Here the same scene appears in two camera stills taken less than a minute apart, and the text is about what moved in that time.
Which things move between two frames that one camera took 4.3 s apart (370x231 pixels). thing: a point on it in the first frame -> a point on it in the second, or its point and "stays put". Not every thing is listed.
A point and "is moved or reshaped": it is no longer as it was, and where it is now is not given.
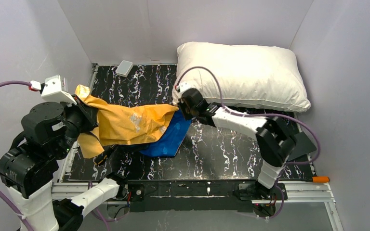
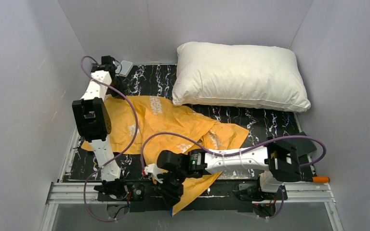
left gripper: [85, 112] -> [112, 84]
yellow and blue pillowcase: [158, 129] is moved or reshaped
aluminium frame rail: [70, 190] stays put
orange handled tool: [321, 179] stays put
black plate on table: [304, 146] stays put
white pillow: [255, 76] stays put
